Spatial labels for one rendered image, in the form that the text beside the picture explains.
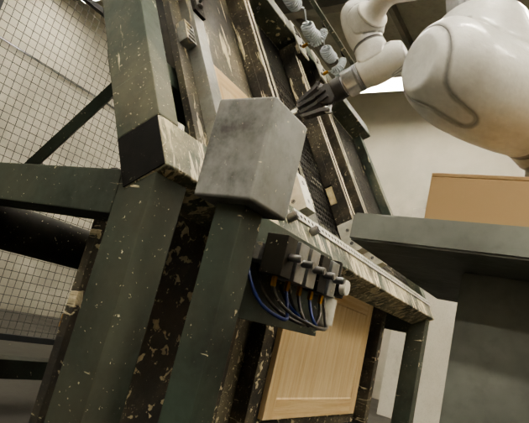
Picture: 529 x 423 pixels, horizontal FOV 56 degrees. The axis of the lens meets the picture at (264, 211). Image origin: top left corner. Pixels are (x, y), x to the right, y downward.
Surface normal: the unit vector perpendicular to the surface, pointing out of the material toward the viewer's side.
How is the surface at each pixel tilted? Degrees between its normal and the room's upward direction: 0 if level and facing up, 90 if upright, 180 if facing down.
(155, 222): 90
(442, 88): 140
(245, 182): 90
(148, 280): 90
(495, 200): 90
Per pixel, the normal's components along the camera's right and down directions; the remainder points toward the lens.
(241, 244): 0.83, 0.08
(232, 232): -0.50, -0.30
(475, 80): -0.11, 0.33
